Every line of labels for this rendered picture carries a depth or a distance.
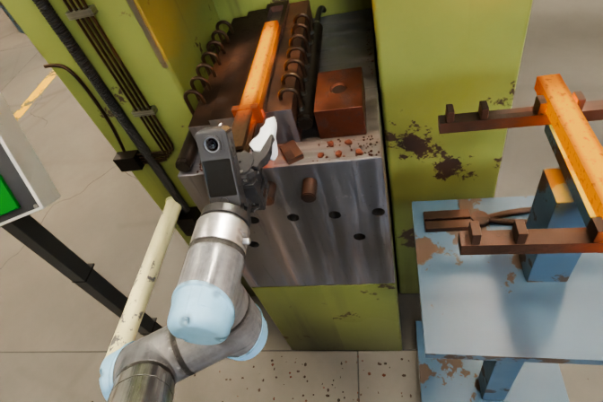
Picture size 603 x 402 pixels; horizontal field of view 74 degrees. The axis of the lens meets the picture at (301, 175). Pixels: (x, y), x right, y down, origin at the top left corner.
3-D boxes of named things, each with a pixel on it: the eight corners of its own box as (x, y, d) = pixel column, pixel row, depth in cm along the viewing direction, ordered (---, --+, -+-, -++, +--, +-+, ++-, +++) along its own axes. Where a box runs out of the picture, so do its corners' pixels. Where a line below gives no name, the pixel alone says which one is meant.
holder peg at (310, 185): (317, 203, 71) (314, 193, 69) (302, 204, 72) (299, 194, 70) (318, 186, 74) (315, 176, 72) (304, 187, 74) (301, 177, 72)
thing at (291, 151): (304, 158, 71) (302, 152, 70) (289, 165, 71) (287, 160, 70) (294, 144, 74) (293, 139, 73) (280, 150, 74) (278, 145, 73)
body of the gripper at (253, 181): (229, 185, 69) (213, 245, 61) (210, 149, 62) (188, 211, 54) (272, 181, 67) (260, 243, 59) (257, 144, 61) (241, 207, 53)
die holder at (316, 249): (395, 284, 99) (381, 157, 67) (249, 287, 107) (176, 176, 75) (383, 132, 136) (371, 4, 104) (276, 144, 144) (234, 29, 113)
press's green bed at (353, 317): (403, 351, 132) (396, 284, 99) (291, 350, 140) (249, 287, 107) (391, 214, 170) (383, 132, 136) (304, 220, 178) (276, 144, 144)
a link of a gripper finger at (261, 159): (258, 138, 66) (231, 176, 61) (255, 130, 65) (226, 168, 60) (283, 143, 64) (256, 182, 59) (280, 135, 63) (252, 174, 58)
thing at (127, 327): (130, 371, 85) (117, 362, 82) (109, 371, 87) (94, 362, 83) (187, 207, 115) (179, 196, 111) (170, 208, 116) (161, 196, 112)
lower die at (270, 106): (301, 142, 74) (290, 105, 68) (201, 152, 79) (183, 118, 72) (315, 29, 102) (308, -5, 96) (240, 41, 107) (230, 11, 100)
